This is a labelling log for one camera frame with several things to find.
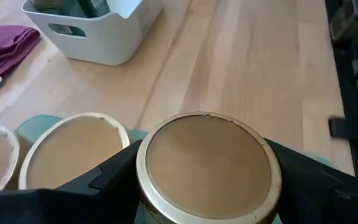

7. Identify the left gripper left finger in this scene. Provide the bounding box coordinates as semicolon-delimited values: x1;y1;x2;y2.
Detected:
0;139;143;224

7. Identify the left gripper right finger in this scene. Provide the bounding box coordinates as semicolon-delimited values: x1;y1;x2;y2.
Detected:
265;138;358;224

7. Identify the teal plastic tray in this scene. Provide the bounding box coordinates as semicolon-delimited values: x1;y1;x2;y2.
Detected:
16;114;338;224

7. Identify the white plastic storage bin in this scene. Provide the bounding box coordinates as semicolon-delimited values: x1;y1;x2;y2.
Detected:
21;0;164;66

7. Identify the purple folded cloth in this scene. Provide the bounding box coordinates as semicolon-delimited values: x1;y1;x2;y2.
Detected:
0;25;42;87

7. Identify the black table frame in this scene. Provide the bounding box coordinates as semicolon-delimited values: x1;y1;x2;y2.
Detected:
324;0;358;178

